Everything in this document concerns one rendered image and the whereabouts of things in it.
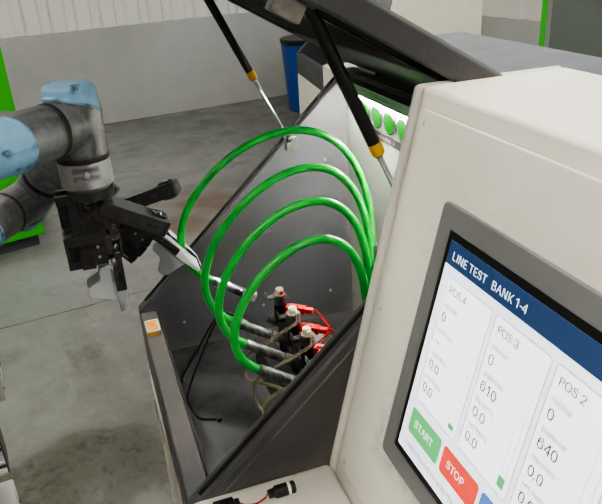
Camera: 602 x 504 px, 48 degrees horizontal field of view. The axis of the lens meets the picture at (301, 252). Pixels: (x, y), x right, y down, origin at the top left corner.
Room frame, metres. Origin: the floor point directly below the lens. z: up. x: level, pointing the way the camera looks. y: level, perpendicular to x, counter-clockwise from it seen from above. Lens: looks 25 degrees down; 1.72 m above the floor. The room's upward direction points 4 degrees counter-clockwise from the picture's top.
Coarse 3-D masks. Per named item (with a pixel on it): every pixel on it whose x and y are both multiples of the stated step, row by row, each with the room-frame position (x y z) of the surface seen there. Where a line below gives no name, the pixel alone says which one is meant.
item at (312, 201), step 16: (288, 208) 0.99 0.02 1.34; (336, 208) 1.02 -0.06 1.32; (272, 224) 0.98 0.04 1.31; (352, 224) 1.03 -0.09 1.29; (240, 256) 0.97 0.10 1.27; (368, 256) 1.03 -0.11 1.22; (224, 272) 0.96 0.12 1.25; (368, 272) 1.03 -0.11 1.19; (224, 288) 0.96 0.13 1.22; (224, 320) 0.96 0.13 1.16; (256, 352) 0.97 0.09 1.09; (272, 352) 0.98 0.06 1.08
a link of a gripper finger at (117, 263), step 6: (114, 246) 0.93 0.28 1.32; (114, 252) 0.91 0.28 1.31; (120, 252) 0.92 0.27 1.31; (114, 258) 0.92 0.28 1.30; (120, 258) 0.92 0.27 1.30; (114, 264) 0.91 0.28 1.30; (120, 264) 0.91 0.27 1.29; (114, 270) 0.91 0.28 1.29; (120, 270) 0.91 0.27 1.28; (114, 276) 0.92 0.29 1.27; (120, 276) 0.91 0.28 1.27; (120, 282) 0.92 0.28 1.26; (120, 288) 0.92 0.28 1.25; (126, 288) 0.93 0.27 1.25
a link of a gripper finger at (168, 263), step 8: (160, 248) 1.09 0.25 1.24; (160, 256) 1.08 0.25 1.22; (168, 256) 1.09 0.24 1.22; (176, 256) 1.08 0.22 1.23; (184, 256) 1.08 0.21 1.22; (192, 256) 1.10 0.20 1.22; (160, 264) 1.08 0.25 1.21; (168, 264) 1.08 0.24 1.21; (176, 264) 1.08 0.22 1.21; (192, 264) 1.08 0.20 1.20; (160, 272) 1.08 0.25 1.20; (168, 272) 1.08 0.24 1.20
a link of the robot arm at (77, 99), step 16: (64, 80) 0.96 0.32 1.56; (80, 80) 0.96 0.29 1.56; (48, 96) 0.92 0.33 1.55; (64, 96) 0.91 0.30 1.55; (80, 96) 0.92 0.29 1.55; (96, 96) 0.95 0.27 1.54; (64, 112) 0.90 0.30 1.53; (80, 112) 0.92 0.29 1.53; (96, 112) 0.94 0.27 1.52; (80, 128) 0.90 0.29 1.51; (96, 128) 0.93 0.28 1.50; (80, 144) 0.91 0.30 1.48; (96, 144) 0.93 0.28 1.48; (64, 160) 0.91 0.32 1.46; (80, 160) 0.91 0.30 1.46; (96, 160) 0.92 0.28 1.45
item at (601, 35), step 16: (544, 0) 3.95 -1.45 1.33; (560, 0) 3.81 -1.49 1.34; (576, 0) 3.70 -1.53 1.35; (592, 0) 3.59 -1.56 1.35; (544, 16) 3.93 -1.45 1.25; (560, 16) 3.80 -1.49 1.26; (576, 16) 3.68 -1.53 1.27; (592, 16) 3.58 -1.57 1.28; (544, 32) 3.92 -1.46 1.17; (560, 32) 3.79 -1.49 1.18; (576, 32) 3.67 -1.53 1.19; (592, 32) 3.56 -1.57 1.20; (560, 48) 3.78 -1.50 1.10; (576, 48) 3.66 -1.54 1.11; (592, 48) 3.55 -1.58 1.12
